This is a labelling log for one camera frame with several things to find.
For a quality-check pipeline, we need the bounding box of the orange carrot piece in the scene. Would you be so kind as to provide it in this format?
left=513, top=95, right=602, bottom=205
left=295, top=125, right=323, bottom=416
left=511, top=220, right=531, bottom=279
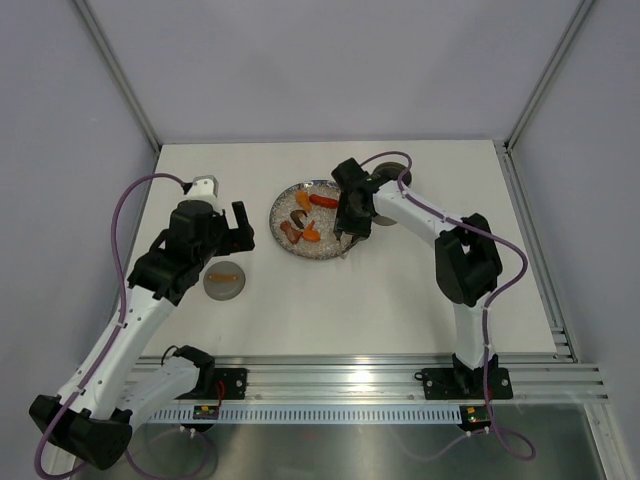
left=302, top=220, right=321, bottom=243

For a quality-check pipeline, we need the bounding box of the grey round lid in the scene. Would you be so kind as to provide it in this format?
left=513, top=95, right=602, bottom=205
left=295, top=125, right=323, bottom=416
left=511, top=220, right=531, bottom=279
left=203, top=261, right=246, bottom=301

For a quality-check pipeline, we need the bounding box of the orange food piece top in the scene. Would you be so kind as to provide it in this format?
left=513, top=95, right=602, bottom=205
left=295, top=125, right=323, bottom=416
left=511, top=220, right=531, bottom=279
left=295, top=190, right=312, bottom=212

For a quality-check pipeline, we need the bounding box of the grey cylindrical container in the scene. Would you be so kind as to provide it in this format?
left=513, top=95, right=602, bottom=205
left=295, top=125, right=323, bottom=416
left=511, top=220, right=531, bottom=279
left=371, top=161, right=410, bottom=226

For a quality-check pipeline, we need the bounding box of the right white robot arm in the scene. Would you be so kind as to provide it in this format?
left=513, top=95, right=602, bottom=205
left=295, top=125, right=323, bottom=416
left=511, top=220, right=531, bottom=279
left=334, top=174, right=503, bottom=398

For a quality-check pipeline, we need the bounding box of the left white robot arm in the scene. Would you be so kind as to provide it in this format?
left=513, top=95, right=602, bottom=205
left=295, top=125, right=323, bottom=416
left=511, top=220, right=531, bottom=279
left=29, top=200, right=255, bottom=470

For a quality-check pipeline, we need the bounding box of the plate with rice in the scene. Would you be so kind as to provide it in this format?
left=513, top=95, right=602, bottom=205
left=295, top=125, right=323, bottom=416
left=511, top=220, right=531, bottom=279
left=269, top=180, right=358, bottom=260

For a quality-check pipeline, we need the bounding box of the red sausage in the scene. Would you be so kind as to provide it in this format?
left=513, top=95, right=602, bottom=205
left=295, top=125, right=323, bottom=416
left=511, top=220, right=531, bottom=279
left=309, top=194, right=339, bottom=209

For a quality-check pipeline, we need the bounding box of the brown meat piece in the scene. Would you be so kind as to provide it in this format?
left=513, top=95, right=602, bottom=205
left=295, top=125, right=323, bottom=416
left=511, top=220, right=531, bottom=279
left=280, top=221, right=303, bottom=245

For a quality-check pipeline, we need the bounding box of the brown mushroom piece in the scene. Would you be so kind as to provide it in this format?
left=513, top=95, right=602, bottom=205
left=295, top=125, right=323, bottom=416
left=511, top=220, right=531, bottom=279
left=289, top=209, right=309, bottom=230

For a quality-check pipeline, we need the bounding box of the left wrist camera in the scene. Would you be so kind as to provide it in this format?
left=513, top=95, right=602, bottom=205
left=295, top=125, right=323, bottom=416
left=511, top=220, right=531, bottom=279
left=184, top=175, right=219, bottom=206

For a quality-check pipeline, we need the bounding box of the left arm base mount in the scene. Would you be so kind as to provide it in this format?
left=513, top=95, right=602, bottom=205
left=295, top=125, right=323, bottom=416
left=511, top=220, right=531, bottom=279
left=161, top=345, right=248, bottom=400

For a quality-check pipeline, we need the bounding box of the white slotted cable duct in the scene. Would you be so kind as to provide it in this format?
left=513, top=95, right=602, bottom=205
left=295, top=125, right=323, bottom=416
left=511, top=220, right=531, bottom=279
left=148, top=404, right=462, bottom=425

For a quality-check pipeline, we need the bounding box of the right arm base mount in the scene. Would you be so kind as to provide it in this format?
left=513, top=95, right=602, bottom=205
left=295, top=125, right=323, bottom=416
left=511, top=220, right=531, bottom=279
left=413, top=367, right=514, bottom=401

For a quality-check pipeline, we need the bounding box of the aluminium mounting rail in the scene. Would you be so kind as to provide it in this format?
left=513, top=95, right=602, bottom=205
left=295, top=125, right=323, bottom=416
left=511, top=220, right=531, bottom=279
left=216, top=355, right=609, bottom=404

